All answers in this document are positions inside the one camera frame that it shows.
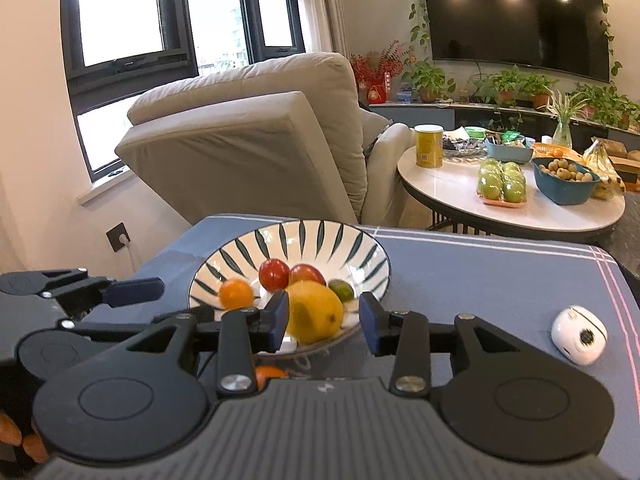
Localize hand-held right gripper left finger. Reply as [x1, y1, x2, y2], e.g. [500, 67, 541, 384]
[112, 290, 291, 398]

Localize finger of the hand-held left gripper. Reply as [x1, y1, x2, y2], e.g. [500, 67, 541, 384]
[42, 268, 165, 319]
[57, 310, 181, 345]

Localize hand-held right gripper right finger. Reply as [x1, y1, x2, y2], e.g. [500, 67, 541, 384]
[359, 291, 538, 398]

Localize yellow lemon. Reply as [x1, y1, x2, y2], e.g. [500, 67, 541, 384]
[286, 280, 345, 345]

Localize brown kiwi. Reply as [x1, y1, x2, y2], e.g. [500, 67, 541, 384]
[327, 280, 357, 305]

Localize red tomato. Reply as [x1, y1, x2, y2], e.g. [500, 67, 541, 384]
[258, 258, 292, 292]

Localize orange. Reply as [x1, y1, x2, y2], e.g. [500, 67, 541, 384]
[254, 365, 290, 392]
[219, 279, 255, 310]

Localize reddish green tomato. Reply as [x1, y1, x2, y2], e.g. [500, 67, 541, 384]
[289, 263, 327, 289]

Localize white striped ceramic bowl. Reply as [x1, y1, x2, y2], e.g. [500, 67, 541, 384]
[188, 219, 393, 357]

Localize person's left hand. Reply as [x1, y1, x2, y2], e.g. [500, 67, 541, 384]
[0, 411, 49, 463]

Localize round white coffee table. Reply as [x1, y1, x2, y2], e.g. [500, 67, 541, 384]
[397, 144, 626, 242]

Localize beige recliner sofa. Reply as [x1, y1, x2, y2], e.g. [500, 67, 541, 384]
[115, 51, 416, 226]

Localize yellow can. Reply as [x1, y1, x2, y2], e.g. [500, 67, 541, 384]
[414, 124, 445, 169]

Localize pack of green apples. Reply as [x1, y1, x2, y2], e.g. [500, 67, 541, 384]
[476, 158, 529, 209]

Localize glass tray of snacks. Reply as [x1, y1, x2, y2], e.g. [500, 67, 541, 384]
[442, 131, 489, 156]

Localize small white round device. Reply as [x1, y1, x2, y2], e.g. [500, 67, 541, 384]
[551, 306, 609, 366]

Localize dark television cabinet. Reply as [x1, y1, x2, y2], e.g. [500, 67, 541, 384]
[367, 102, 640, 154]

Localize light blue snack basket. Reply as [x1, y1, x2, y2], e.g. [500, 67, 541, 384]
[484, 135, 534, 165]

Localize large black framed window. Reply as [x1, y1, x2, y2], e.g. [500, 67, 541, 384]
[60, 0, 202, 184]

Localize blue bowl of longans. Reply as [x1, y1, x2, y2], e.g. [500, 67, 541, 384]
[531, 156, 601, 206]

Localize potted green plant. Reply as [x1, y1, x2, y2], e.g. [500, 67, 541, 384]
[570, 82, 626, 123]
[520, 74, 560, 111]
[480, 65, 526, 106]
[401, 57, 457, 104]
[615, 95, 640, 131]

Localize red flower arrangement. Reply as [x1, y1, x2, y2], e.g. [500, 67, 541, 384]
[350, 41, 409, 106]

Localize orange plastic basket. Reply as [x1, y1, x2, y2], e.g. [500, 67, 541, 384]
[531, 142, 584, 161]

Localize dark marble side table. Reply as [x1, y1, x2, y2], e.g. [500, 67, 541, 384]
[597, 204, 640, 282]

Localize spider plant glass vase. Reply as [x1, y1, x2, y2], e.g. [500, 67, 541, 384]
[547, 86, 594, 149]

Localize bagged bananas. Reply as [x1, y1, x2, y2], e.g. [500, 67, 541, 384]
[582, 138, 626, 201]

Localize cardboard box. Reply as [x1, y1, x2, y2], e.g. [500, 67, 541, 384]
[597, 137, 640, 184]

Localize narrow black framed window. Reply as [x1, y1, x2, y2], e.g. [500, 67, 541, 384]
[239, 0, 307, 62]

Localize hanging green vine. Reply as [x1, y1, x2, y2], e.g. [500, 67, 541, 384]
[406, 0, 434, 62]
[599, 0, 624, 84]

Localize beige curtain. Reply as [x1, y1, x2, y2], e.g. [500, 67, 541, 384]
[316, 0, 349, 57]

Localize dark wall outlet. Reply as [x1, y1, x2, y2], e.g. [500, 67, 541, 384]
[105, 221, 132, 254]

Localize wall-mounted black television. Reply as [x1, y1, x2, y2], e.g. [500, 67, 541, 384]
[420, 0, 612, 84]

